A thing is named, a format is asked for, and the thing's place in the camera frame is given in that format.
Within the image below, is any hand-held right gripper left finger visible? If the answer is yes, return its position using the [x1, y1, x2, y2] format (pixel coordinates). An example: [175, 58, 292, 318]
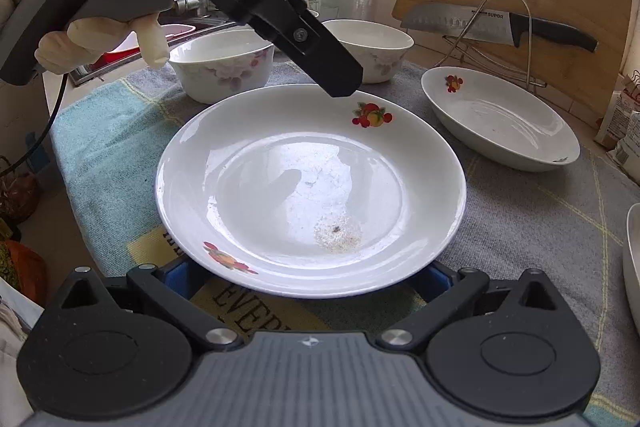
[60, 257, 244, 353]

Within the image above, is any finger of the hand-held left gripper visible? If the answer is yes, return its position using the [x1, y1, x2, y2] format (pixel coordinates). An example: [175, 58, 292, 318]
[252, 0, 364, 98]

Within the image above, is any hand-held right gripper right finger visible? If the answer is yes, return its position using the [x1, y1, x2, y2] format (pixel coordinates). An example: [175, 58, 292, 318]
[375, 261, 558, 351]

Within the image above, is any large white fruit-print plate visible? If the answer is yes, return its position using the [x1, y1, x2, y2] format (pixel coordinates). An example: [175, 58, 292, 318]
[156, 83, 467, 299]

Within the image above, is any deep white fruit-print plate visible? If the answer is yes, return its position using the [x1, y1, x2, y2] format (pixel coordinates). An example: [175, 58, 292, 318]
[421, 67, 581, 172]

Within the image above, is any blue grey checked cloth mat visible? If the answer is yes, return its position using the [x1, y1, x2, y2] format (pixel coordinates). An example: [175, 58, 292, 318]
[47, 59, 640, 427]

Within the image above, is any pink plastic basin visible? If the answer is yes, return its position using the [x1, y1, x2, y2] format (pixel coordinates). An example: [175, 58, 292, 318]
[105, 23, 197, 58]

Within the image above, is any steel kitchen sink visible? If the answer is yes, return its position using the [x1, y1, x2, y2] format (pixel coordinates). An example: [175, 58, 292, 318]
[70, 13, 241, 86]

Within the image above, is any red bag with greens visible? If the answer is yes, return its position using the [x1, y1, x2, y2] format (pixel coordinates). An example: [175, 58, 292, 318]
[0, 227, 50, 303]

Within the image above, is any dark brown basket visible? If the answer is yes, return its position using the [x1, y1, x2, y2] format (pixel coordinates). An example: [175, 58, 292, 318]
[0, 156, 42, 225]

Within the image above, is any person's white jacket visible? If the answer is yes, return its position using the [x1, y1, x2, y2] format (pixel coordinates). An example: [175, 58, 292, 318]
[0, 279, 46, 427]

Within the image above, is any white printed food bag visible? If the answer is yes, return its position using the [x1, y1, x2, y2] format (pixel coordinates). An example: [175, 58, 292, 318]
[612, 111, 640, 185]

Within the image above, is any brown paper food bag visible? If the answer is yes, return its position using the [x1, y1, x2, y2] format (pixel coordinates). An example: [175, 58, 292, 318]
[594, 69, 640, 150]

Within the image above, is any black-handled kitchen knife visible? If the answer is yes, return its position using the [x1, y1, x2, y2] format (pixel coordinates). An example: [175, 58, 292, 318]
[400, 3, 599, 54]

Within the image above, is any black cable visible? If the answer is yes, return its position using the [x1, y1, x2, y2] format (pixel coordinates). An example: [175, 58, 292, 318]
[0, 72, 68, 178]

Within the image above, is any metal wire rack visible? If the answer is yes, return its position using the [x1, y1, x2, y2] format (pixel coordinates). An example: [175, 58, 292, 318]
[442, 0, 548, 95]

